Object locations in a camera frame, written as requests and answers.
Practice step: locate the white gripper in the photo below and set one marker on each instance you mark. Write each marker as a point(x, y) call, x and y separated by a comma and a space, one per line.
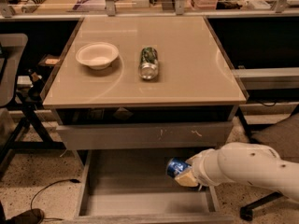
point(199, 164)

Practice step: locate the blue pepsi can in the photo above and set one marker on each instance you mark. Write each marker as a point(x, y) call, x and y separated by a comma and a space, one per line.
point(176, 166)

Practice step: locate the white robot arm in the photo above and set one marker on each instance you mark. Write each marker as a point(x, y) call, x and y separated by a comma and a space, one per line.
point(247, 164)

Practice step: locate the closed grey top drawer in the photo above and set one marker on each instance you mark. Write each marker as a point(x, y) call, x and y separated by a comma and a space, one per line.
point(144, 135)

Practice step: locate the open grey middle drawer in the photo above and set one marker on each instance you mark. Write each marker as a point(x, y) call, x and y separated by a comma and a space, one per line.
point(130, 186)

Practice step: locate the grey office chair right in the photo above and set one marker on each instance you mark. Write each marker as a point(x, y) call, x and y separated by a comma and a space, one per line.
point(281, 175)

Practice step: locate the white paper bowl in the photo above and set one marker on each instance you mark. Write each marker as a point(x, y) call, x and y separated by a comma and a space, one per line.
point(97, 56)

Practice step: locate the dark chair left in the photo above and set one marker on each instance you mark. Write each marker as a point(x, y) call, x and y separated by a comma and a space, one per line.
point(12, 47)

